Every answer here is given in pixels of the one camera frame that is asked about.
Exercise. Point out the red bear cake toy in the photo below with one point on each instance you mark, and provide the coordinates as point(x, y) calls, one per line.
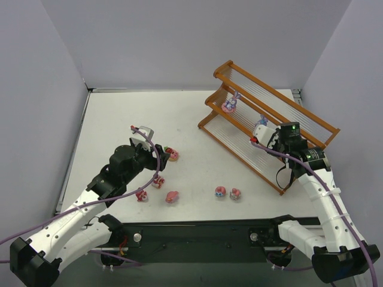
point(141, 196)

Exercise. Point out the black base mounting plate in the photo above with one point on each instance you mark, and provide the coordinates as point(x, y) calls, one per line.
point(231, 241)

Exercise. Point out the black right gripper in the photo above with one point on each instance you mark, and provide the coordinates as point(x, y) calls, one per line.
point(277, 139)

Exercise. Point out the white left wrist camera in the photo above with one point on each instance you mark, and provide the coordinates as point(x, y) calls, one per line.
point(141, 135)

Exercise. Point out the pink pig clear cup toy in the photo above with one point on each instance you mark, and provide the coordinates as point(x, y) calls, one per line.
point(235, 194)

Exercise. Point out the strawberry cake slice toy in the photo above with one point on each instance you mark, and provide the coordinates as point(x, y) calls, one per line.
point(158, 181)

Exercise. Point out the purple bunny sitting donut toy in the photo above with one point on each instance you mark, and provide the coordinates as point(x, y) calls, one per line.
point(229, 106)

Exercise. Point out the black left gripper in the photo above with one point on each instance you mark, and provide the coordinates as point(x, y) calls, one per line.
point(161, 156)

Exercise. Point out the small purple bunny cupcake toy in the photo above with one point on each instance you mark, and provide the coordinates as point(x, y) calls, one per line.
point(262, 121)

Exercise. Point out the orange wooden tiered shelf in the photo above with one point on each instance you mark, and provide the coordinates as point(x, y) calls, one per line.
point(233, 131)

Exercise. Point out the pink pig bow toy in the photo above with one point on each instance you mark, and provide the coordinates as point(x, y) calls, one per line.
point(172, 196)

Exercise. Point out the strawberry bear donut toy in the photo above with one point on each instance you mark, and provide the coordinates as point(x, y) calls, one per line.
point(173, 154)

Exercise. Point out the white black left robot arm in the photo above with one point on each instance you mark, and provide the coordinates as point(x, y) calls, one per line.
point(40, 259)

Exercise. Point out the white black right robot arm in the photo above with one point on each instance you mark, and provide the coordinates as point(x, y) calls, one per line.
point(343, 251)

